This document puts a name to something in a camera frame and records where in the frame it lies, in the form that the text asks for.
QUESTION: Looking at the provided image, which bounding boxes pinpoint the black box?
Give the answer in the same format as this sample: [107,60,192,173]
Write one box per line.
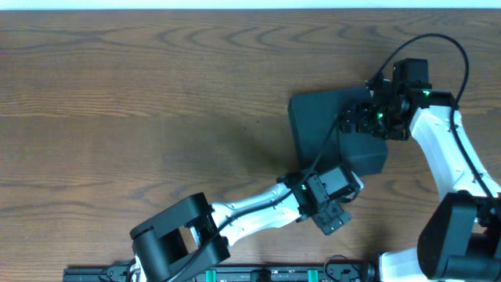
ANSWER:
[287,87,387,176]

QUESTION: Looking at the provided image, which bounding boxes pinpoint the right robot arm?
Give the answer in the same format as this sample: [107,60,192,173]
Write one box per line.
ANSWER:
[341,59,500,281]

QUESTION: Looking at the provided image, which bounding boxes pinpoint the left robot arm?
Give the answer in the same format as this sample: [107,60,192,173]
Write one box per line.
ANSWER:
[128,165,363,281]

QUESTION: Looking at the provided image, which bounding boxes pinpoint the right black cable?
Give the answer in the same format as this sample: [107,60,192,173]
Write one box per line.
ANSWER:
[369,33,498,204]

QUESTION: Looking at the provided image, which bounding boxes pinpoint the black cable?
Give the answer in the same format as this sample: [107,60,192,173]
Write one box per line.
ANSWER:
[164,113,341,282]
[369,33,498,204]

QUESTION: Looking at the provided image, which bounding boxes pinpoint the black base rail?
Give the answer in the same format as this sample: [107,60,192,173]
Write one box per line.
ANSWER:
[62,261,380,282]

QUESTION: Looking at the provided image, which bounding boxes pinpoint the left black cable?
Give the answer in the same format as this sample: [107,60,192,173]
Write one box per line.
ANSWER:
[164,113,341,282]

